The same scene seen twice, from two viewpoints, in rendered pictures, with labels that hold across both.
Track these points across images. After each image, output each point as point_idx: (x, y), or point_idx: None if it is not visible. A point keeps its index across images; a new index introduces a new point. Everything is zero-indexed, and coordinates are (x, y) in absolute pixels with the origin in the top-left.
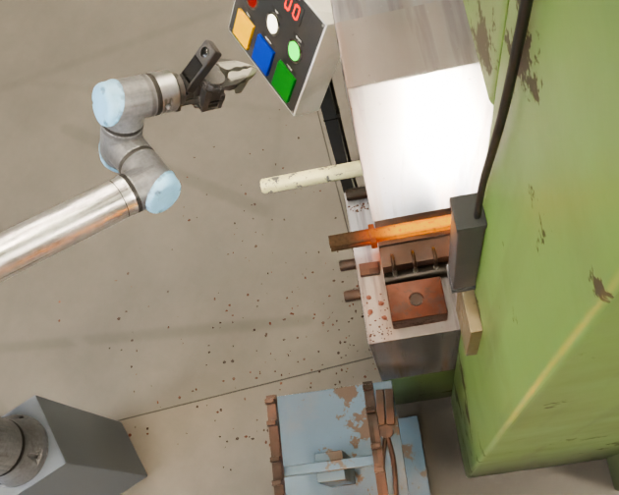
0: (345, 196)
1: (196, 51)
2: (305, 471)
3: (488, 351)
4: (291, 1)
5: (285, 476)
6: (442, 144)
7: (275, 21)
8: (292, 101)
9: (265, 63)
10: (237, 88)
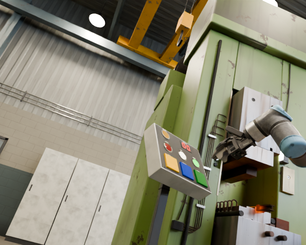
0: (240, 216)
1: (232, 127)
2: None
3: (297, 170)
4: (184, 144)
5: None
6: None
7: (183, 153)
8: (207, 185)
9: (191, 173)
10: (226, 158)
